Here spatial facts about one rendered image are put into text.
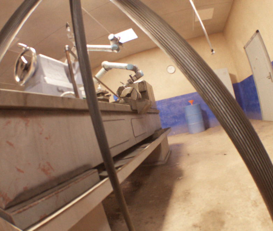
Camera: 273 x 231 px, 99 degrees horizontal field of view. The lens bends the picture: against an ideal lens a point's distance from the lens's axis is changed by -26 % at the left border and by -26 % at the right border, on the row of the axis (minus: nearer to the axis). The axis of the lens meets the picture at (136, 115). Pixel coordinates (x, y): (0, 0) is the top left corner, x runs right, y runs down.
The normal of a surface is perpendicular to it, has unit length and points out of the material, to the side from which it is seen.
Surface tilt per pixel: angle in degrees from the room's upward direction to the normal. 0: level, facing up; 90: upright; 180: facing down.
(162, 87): 90
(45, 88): 90
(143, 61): 90
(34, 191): 90
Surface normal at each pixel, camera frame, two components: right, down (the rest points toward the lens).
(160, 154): -0.31, 0.01
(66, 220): 0.93, -0.21
